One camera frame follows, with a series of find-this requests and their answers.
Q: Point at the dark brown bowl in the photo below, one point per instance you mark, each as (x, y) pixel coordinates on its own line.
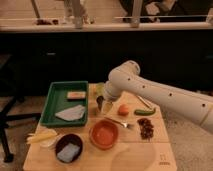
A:
(65, 140)

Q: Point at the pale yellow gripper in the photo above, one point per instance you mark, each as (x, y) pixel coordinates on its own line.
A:
(106, 106)

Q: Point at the metal fork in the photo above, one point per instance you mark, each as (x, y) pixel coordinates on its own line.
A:
(124, 124)

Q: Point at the orange ceramic bowl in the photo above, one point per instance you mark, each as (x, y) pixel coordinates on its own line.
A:
(103, 134)

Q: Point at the blue sponge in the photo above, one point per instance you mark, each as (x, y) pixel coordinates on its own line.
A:
(68, 152)

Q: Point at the wooden chopsticks pair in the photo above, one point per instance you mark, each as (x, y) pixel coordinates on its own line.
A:
(145, 102)

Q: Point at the grey folded cloth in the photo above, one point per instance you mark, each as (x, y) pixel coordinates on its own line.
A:
(71, 114)

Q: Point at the orange round fruit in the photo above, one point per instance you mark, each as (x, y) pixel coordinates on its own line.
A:
(123, 110)

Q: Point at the small metal cup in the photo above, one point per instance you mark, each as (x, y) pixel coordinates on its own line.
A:
(99, 101)

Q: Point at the dark red grape bunch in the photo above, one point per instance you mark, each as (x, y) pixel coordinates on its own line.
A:
(146, 128)

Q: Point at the green plastic tray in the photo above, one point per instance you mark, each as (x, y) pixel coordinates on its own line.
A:
(57, 101)

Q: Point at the black office chair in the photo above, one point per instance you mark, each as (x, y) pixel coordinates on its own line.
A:
(4, 113)

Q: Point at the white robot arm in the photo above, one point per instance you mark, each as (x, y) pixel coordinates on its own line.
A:
(198, 108)

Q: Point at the small white bowl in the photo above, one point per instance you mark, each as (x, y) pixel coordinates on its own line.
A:
(50, 142)

